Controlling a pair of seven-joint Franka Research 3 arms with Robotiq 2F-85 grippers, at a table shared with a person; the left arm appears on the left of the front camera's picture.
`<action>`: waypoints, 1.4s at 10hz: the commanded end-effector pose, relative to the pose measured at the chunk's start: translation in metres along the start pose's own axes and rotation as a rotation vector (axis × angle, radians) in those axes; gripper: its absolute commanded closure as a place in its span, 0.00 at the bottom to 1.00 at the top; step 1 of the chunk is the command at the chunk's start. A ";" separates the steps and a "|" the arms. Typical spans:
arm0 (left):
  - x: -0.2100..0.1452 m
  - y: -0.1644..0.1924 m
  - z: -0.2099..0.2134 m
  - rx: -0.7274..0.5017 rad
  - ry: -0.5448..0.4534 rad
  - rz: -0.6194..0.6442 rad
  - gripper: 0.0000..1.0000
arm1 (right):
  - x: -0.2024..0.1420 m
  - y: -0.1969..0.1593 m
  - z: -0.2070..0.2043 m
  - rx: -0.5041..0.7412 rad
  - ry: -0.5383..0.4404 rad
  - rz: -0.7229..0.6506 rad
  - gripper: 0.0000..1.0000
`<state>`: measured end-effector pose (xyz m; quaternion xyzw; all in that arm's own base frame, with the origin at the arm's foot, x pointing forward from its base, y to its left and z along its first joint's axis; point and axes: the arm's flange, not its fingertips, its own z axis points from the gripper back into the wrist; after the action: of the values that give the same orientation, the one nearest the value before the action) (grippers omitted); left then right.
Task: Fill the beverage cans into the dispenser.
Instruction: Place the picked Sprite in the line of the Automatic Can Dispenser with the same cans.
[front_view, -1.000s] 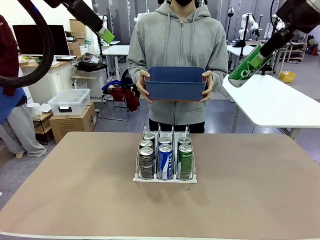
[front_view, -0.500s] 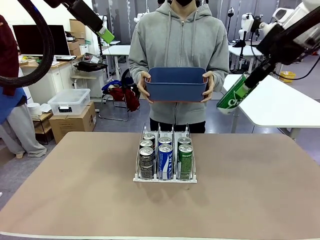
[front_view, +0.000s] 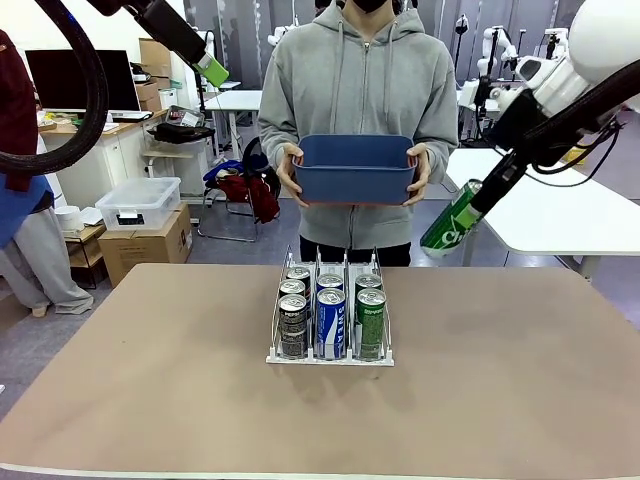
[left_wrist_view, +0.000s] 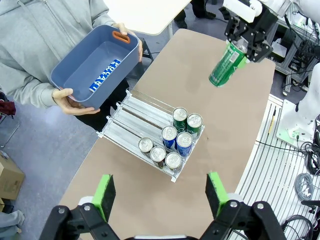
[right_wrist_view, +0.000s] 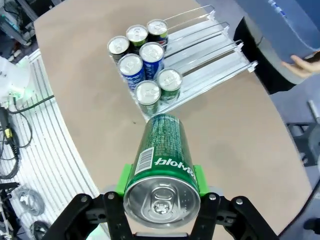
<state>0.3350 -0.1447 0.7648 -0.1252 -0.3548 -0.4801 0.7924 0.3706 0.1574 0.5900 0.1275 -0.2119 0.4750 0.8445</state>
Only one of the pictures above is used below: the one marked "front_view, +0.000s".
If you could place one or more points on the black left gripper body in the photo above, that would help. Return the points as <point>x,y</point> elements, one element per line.
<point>170,30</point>

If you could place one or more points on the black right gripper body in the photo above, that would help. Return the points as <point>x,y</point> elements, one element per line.
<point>520,125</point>

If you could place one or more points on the green Chilsung can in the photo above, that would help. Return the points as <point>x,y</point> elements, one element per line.
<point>442,235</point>

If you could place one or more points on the blue plastic basket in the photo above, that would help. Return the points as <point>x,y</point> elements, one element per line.
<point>350,180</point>

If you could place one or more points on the black grey-patterned Pepsi can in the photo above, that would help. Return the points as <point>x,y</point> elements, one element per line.
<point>293,330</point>

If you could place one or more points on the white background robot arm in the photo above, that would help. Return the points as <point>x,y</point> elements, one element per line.
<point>210,45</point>
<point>507,47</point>
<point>280,35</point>
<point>560,42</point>

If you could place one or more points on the person's right forearm grey sleeve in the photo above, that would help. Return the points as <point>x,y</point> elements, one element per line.
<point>272,140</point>

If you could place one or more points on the person's left forearm grey sleeve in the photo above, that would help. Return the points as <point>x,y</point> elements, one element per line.
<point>442,150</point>

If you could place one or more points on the clear white can dispenser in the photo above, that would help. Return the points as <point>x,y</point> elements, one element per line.
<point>350,362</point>

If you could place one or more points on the person's left hand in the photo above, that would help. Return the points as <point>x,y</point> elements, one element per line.
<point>424,170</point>

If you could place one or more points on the person's right hand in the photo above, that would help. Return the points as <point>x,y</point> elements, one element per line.
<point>285,170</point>

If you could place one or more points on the flat cardboard sheet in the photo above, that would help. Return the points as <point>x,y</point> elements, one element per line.
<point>150,60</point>

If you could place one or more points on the white background desk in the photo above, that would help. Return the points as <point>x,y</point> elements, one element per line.
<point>235,100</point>

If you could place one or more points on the black tripod stand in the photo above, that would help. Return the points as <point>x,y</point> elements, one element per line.
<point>483,95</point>

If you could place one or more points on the grey parts tray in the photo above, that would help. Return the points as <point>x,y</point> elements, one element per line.
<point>185,117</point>

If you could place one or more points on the large white table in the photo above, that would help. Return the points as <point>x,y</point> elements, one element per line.
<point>550,225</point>

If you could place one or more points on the small cardboard box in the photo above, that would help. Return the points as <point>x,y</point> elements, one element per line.
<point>147,95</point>

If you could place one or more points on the black bag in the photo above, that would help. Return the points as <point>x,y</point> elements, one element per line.
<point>180,132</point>

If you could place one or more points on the yellow plastic basket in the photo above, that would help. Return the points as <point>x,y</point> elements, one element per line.
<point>582,159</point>

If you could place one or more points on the black mesh office chair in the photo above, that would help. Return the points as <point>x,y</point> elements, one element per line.
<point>252,150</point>

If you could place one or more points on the small wooden-top side table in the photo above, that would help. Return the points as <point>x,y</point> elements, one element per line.
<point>170,154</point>

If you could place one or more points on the blue cloth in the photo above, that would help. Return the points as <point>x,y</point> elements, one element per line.
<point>220,172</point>

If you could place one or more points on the white desk cabinet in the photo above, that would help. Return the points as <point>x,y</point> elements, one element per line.
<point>125,155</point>

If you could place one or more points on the black computer monitor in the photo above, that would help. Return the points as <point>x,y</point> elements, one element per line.
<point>50,80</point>

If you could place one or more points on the red jacket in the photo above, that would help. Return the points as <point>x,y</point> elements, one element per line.
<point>250,197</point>

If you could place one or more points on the person in grey hoodie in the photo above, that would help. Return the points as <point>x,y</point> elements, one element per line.
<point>357,90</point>

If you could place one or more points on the clear plastic storage box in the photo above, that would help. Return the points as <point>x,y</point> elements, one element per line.
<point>140,200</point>

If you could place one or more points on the green drink can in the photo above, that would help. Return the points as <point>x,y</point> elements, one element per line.
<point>369,281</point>

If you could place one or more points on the person in maroon top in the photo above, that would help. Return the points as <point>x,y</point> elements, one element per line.
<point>15,100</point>

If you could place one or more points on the large cardboard box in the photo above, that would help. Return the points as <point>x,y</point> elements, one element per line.
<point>150,250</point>

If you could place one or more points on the green small-print can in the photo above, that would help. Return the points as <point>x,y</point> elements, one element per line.
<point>371,325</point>

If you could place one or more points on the blue drink can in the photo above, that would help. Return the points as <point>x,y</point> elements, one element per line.
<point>330,281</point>

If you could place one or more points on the small wooden stool rack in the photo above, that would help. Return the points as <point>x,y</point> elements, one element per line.
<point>85,233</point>

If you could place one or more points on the white paper roll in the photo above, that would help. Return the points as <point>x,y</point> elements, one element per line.
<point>65,217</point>

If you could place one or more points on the blue Sweat can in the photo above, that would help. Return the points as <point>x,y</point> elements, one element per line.
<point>331,325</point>

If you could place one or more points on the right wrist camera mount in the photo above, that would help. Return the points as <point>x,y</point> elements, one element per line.
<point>534,67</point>

